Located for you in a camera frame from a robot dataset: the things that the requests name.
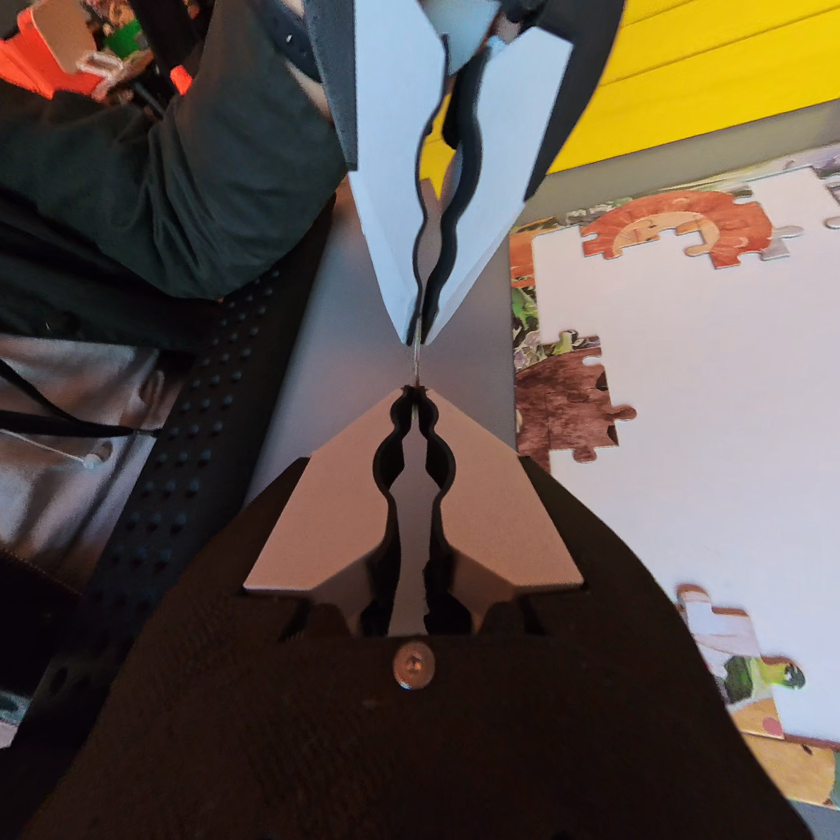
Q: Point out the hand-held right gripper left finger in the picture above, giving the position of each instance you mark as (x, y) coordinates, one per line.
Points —
(315, 525)

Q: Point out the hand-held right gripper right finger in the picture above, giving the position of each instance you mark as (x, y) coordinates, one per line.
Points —
(512, 525)

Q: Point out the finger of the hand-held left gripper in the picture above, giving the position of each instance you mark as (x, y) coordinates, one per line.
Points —
(387, 164)
(518, 131)

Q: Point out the yellow plastic bin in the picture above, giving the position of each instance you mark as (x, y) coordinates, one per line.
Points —
(689, 79)

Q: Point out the red puzzle piece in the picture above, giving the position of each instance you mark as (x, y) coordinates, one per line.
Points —
(741, 243)
(718, 207)
(604, 236)
(649, 220)

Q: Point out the puzzle frame tray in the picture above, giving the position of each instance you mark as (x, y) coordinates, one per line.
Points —
(689, 426)

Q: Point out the grey desk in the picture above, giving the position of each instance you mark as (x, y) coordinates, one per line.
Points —
(367, 394)

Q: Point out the black dotted mat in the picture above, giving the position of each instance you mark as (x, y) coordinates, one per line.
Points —
(197, 426)

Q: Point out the black wristband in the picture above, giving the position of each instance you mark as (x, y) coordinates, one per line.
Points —
(292, 39)

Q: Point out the green white puzzle piece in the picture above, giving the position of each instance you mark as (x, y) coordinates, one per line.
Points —
(568, 344)

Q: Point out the person's pink clothing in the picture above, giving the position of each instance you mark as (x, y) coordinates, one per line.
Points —
(65, 492)

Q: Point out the white hanging tag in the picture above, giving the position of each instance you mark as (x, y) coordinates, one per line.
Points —
(62, 33)

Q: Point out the orange reflective vest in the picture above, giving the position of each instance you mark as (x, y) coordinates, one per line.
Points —
(33, 65)

